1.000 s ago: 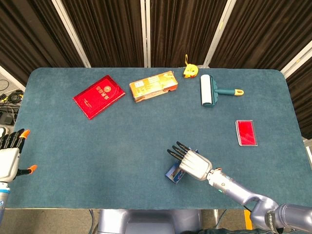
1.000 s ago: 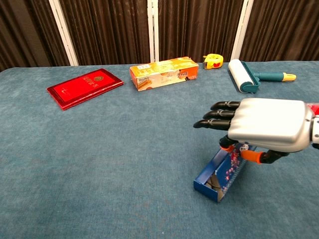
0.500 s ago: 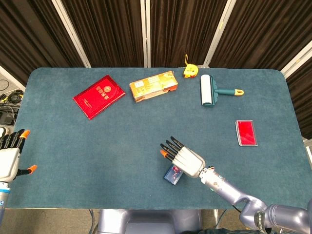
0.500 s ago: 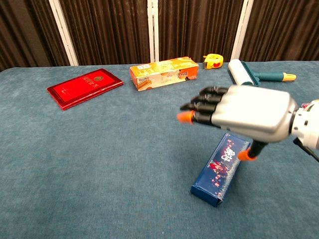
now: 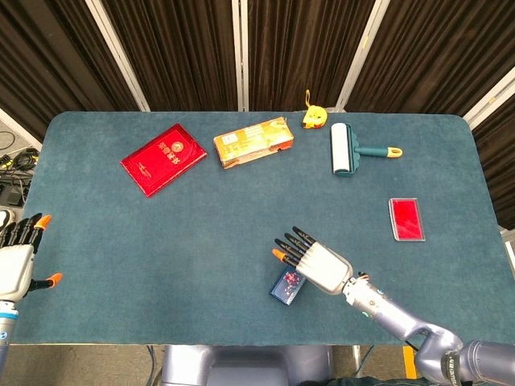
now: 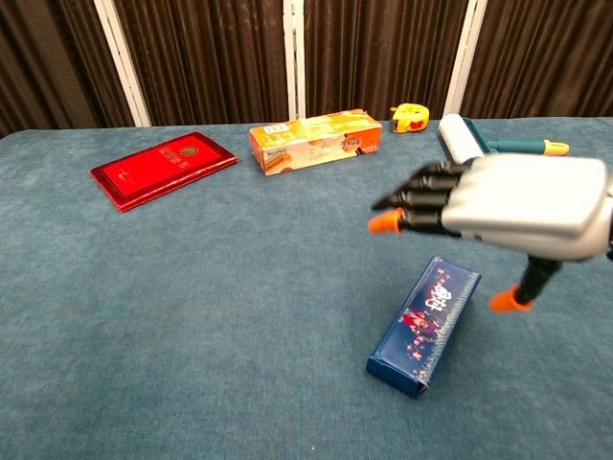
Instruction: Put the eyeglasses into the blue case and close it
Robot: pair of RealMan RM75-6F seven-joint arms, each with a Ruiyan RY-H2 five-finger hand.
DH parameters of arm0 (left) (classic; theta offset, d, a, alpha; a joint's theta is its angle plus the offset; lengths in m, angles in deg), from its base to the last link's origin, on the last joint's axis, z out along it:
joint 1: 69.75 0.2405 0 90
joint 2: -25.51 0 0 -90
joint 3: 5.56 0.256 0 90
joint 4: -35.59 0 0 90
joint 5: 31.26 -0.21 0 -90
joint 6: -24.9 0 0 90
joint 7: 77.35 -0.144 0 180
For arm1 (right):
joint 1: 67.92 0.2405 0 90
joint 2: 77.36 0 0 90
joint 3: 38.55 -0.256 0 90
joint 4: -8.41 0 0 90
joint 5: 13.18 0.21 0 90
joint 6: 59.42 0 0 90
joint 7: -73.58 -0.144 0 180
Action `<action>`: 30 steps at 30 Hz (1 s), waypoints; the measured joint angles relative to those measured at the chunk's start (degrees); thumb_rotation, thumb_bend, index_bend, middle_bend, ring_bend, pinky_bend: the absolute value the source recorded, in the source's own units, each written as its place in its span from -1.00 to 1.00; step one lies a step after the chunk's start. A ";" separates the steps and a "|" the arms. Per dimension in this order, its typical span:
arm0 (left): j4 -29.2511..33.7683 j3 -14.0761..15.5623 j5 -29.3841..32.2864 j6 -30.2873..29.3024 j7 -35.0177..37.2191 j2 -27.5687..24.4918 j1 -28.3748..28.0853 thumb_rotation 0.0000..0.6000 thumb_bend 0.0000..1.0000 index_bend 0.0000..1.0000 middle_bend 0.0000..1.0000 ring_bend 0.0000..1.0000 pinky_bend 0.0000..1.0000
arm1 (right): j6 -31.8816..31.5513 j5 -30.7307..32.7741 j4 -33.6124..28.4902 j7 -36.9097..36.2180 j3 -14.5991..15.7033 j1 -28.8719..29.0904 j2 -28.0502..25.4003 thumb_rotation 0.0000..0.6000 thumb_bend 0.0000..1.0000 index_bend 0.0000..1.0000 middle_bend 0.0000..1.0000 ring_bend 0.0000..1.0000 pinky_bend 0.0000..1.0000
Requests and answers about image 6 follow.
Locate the orange long carton box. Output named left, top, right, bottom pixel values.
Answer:
left=248, top=108, right=383, bottom=177

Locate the red flat gift box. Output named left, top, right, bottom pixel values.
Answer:
left=89, top=131, right=239, bottom=214

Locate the white frame post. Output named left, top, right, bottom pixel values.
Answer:
left=443, top=0, right=488, bottom=119
left=93, top=0, right=152, bottom=127
left=283, top=0, right=307, bottom=122

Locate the blue velvet tablecloth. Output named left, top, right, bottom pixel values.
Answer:
left=0, top=114, right=613, bottom=460

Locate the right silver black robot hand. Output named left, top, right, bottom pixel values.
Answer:
left=368, top=153, right=613, bottom=313

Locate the blue glasses box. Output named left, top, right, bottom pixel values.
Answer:
left=366, top=255, right=482, bottom=399

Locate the yellow tape measure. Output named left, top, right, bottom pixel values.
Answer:
left=390, top=103, right=430, bottom=134

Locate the brown pleated curtain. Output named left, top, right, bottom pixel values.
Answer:
left=0, top=0, right=613, bottom=138

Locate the teal lint roller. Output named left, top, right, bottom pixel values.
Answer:
left=437, top=113, right=571, bottom=165

